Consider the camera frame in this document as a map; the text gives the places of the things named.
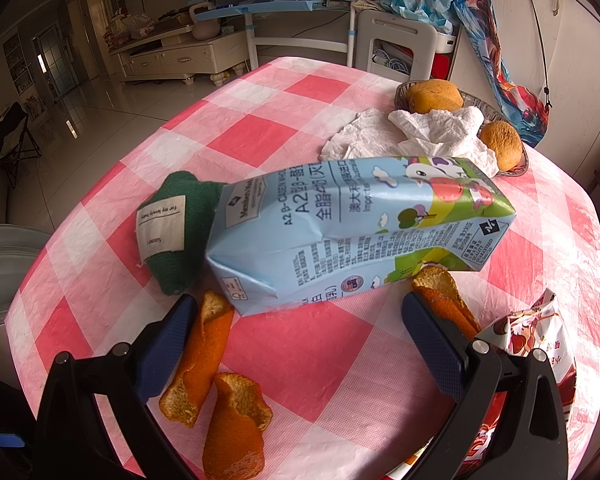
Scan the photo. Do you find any white flat tissue paper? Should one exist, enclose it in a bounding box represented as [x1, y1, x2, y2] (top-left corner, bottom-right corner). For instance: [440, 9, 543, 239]
[321, 107, 416, 161]

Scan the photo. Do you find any plastic bag of snacks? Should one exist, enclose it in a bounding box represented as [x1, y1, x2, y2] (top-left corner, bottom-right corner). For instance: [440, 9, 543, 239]
[105, 10, 156, 48]

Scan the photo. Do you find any beige kettlebell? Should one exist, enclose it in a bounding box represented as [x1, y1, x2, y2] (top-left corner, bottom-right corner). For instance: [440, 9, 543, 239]
[187, 2, 222, 41]

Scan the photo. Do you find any dark wicker basket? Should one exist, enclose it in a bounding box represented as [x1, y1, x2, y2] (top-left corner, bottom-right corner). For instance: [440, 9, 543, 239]
[395, 80, 530, 177]

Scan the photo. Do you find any white plastic stool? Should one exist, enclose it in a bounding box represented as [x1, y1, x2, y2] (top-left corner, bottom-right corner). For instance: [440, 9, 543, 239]
[355, 10, 438, 83]

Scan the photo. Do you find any black cord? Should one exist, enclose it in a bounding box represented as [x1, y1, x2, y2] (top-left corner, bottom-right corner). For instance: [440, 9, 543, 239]
[490, 0, 553, 111]

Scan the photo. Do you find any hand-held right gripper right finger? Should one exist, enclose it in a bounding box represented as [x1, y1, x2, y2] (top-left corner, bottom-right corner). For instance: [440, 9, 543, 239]
[401, 291, 568, 480]

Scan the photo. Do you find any blue white desk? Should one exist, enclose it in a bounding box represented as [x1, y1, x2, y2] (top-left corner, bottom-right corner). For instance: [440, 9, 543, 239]
[185, 0, 386, 68]

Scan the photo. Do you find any white storage crate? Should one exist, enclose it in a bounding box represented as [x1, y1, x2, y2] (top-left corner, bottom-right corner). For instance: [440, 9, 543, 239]
[430, 35, 458, 81]

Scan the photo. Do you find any white cabinet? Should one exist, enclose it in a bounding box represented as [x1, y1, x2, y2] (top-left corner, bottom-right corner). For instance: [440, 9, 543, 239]
[447, 0, 600, 201]

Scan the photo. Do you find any red white snack wrapper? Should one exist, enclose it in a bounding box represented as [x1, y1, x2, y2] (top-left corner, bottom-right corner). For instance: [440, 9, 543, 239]
[385, 287, 578, 480]

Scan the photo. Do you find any small black folding stool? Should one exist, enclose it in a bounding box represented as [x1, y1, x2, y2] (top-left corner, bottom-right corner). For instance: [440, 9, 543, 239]
[0, 102, 43, 188]

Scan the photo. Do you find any grey white chair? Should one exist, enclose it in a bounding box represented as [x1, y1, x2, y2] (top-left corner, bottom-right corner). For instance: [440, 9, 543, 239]
[0, 224, 53, 391]

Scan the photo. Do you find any blue patterned cloth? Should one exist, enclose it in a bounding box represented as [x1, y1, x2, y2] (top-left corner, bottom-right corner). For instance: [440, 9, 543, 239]
[380, 0, 456, 36]

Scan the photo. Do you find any red white checkered tablecloth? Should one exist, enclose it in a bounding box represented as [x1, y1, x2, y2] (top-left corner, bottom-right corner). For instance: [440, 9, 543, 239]
[5, 56, 600, 480]

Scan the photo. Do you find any cream television cabinet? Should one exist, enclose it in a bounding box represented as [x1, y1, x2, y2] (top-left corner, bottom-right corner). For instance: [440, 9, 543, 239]
[109, 27, 253, 86]

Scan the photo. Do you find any light blue milk carton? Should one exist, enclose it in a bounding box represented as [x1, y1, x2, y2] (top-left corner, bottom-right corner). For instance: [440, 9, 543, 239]
[205, 155, 517, 317]

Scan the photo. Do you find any white crumpled tissue paper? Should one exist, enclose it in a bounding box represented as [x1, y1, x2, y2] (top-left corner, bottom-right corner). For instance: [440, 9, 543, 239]
[387, 106, 501, 178]

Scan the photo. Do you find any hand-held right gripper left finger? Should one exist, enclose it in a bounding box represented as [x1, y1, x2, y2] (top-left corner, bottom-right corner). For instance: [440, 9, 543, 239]
[32, 294, 201, 480]

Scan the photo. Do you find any green cloth pouch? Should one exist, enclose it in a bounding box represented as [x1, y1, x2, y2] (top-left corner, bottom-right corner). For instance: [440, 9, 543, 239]
[136, 170, 225, 296]

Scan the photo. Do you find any colourful anime fabric bag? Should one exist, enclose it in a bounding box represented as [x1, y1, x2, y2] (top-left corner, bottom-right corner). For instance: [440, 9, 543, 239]
[452, 0, 551, 148]

